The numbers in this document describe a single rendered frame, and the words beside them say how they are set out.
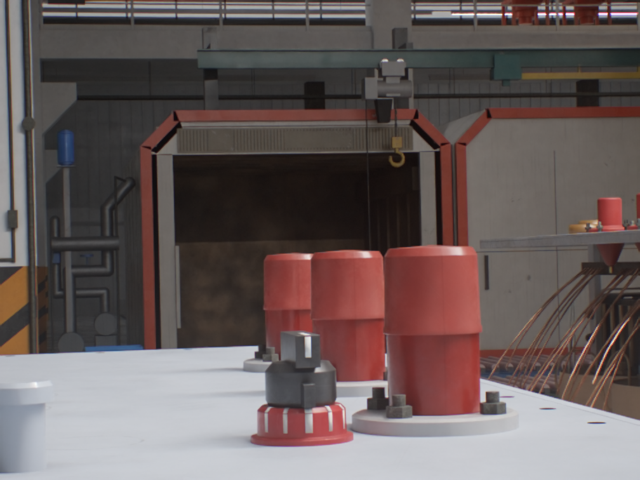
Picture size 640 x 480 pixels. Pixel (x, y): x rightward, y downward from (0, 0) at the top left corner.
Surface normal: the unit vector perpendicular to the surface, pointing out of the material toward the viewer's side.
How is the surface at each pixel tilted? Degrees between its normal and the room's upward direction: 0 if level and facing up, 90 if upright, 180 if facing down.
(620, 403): 90
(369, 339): 90
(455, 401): 91
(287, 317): 90
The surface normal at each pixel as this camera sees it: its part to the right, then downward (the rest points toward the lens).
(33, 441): 0.69, -0.03
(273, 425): -0.58, -0.03
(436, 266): 0.03, -0.04
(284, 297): -0.26, -0.03
